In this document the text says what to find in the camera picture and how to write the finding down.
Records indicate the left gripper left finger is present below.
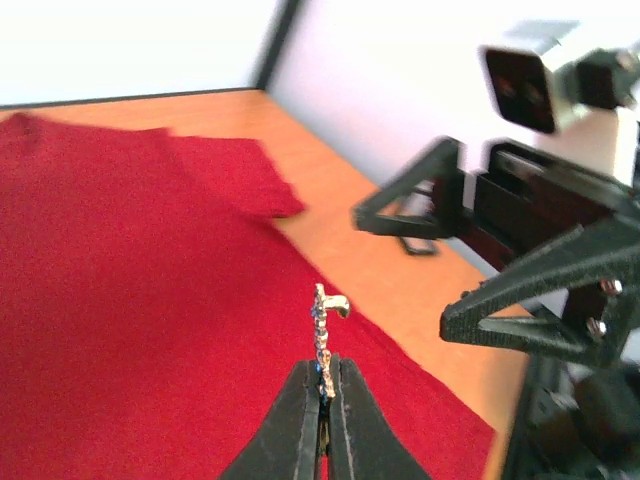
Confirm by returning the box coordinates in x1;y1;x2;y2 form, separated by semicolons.
221;361;320;480

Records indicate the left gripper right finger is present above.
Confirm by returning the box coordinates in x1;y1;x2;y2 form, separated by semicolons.
328;356;430;480

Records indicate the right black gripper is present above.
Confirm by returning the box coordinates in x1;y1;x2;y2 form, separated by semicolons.
353;137;639;479

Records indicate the silver rhinestone brooch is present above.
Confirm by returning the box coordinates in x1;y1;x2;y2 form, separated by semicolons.
311;283;351;405

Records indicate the red t-shirt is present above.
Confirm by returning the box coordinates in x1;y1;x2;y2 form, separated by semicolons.
0;112;497;480

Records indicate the black clear brooch box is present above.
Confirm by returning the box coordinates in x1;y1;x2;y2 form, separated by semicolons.
398;237;438;256

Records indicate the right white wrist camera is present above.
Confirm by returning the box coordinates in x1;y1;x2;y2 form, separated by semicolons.
479;19;639;186

